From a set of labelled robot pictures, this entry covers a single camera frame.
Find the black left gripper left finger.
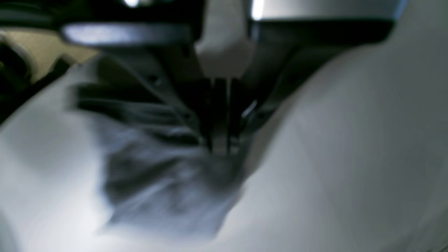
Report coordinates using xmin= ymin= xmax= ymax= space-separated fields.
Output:
xmin=59 ymin=0 xmax=226 ymax=154

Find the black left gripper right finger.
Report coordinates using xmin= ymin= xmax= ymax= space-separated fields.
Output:
xmin=226 ymin=0 xmax=406 ymax=154

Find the grey T-shirt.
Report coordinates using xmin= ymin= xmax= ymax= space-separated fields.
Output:
xmin=66 ymin=56 xmax=256 ymax=242

